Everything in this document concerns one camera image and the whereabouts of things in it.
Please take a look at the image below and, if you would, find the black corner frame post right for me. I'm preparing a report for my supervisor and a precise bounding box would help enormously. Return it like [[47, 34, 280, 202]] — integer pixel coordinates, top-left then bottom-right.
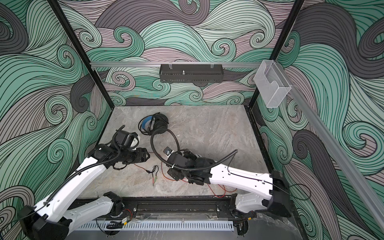
[[249, 1, 304, 109]]

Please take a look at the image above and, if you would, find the black corner frame post left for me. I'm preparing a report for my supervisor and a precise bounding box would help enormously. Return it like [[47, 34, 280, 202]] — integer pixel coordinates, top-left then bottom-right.
[[47, 0, 115, 110]]

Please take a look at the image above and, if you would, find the black front frame rail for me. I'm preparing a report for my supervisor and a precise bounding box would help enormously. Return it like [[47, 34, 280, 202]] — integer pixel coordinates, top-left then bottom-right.
[[121, 194, 266, 220]]

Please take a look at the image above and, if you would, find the clear plastic wall bin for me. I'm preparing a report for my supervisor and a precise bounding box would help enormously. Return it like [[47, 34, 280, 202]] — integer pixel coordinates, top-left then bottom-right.
[[254, 60, 292, 109]]

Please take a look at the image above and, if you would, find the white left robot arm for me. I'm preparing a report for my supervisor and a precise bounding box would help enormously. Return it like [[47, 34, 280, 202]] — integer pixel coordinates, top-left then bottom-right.
[[18, 128, 150, 240]]

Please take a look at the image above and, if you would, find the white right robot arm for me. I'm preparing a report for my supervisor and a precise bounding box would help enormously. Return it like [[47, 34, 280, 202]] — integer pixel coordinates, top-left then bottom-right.
[[150, 130, 292, 218]]

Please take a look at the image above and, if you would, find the red headphone cable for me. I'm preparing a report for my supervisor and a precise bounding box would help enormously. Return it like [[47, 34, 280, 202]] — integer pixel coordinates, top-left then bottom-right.
[[133, 152, 238, 199]]

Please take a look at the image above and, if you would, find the white slotted cable duct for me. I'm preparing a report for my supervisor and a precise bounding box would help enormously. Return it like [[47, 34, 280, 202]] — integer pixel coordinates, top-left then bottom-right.
[[73, 220, 235, 232]]

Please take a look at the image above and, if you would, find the black wall shelf tray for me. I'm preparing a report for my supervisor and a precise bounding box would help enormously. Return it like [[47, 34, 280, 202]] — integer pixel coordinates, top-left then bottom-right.
[[159, 65, 224, 84]]

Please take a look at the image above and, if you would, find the black corner frame post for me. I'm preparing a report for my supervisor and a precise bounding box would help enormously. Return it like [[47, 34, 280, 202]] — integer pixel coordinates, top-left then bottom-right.
[[47, 0, 115, 110], [249, 1, 304, 109]]

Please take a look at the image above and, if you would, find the right side aluminium rail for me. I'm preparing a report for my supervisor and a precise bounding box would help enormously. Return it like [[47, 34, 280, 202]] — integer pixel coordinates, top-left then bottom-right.
[[276, 63, 384, 230]]

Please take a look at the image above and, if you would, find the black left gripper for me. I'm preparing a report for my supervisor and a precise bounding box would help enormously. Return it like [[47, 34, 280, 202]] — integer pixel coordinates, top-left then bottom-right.
[[120, 147, 152, 164]]

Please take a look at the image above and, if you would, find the black blue gaming headset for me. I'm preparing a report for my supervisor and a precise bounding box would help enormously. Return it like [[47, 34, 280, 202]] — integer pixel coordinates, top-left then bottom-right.
[[138, 113, 169, 136]]

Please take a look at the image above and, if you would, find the aluminium wall rail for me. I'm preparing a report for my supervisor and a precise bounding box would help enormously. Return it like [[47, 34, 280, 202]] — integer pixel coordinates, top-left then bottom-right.
[[90, 61, 261, 69]]

